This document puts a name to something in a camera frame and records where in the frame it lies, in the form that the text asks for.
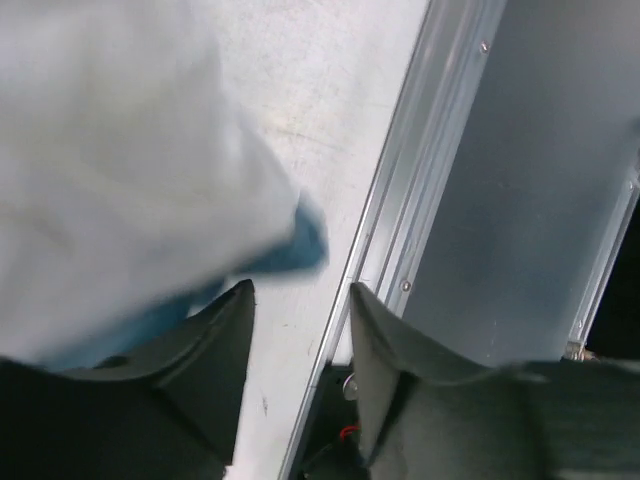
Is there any front aluminium rail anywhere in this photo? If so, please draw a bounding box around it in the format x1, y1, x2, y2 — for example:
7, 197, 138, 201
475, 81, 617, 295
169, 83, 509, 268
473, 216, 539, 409
278, 1, 506, 479

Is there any blue white pillowcase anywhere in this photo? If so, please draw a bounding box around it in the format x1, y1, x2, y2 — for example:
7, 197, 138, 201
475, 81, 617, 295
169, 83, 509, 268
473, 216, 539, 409
1, 1, 328, 370

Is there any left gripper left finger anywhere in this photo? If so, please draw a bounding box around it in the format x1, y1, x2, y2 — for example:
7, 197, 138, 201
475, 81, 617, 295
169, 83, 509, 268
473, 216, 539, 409
1, 280, 255, 479

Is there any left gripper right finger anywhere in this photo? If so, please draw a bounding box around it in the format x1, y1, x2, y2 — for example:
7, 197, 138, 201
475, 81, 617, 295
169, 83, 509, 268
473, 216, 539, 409
350, 283, 639, 479

